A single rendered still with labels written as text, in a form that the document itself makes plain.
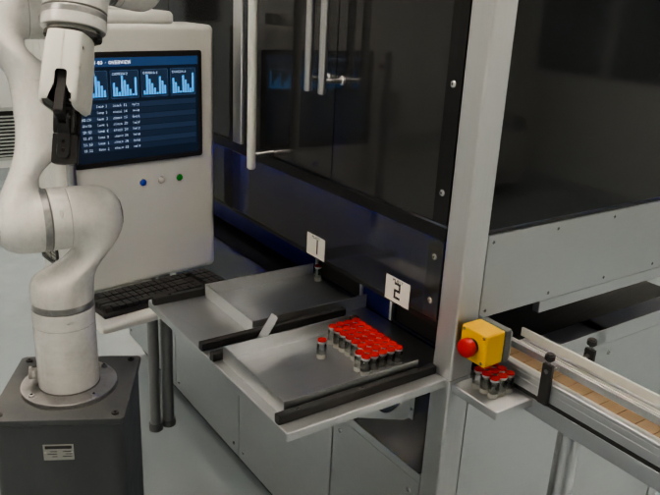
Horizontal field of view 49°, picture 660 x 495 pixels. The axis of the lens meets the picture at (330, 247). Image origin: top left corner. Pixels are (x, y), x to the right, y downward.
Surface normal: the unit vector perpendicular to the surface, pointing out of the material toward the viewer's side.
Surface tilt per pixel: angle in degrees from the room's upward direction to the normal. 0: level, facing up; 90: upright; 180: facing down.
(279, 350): 0
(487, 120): 90
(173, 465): 0
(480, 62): 90
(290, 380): 0
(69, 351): 90
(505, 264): 90
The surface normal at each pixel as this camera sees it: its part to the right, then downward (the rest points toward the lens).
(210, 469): 0.05, -0.94
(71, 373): 0.42, 0.32
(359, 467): -0.83, 0.15
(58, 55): 0.16, -0.04
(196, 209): 0.66, 0.28
